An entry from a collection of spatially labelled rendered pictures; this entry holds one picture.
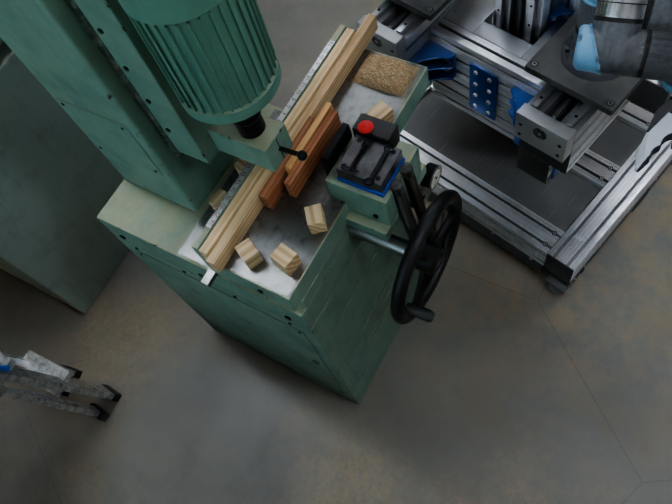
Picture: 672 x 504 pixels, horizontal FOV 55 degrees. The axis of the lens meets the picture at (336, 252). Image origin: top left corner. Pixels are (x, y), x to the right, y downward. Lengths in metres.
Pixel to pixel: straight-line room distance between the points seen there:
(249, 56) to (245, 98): 0.07
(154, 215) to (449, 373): 1.04
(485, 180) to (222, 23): 1.32
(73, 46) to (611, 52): 0.85
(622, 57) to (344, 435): 1.36
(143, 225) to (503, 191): 1.11
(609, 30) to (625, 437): 1.26
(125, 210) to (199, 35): 0.72
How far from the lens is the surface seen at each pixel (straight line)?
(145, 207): 1.56
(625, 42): 1.17
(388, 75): 1.42
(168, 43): 0.96
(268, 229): 1.29
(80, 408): 2.22
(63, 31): 1.10
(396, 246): 1.31
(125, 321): 2.42
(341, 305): 1.49
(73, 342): 2.49
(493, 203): 2.04
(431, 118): 2.24
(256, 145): 1.19
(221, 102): 1.03
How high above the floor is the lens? 1.99
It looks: 62 degrees down
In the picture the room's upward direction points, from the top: 22 degrees counter-clockwise
